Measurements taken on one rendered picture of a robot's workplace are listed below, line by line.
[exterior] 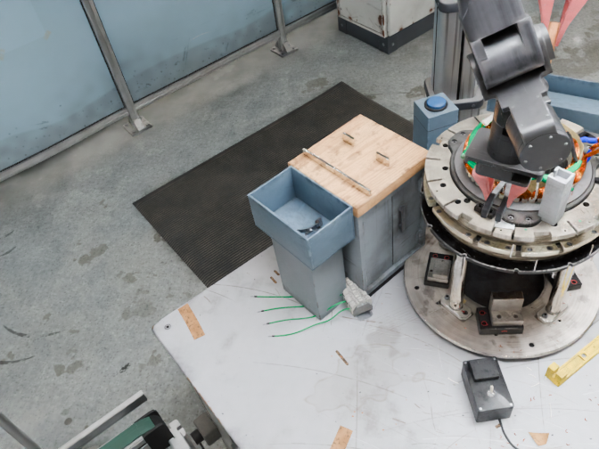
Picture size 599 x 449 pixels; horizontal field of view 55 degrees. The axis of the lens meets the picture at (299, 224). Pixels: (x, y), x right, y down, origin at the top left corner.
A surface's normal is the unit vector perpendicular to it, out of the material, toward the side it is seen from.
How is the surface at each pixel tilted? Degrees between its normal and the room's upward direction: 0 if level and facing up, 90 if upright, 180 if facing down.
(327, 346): 0
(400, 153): 0
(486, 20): 71
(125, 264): 0
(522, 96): 22
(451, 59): 90
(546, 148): 91
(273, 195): 90
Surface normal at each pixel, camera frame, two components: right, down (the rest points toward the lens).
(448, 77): 0.02, 0.73
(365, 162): -0.12, -0.68
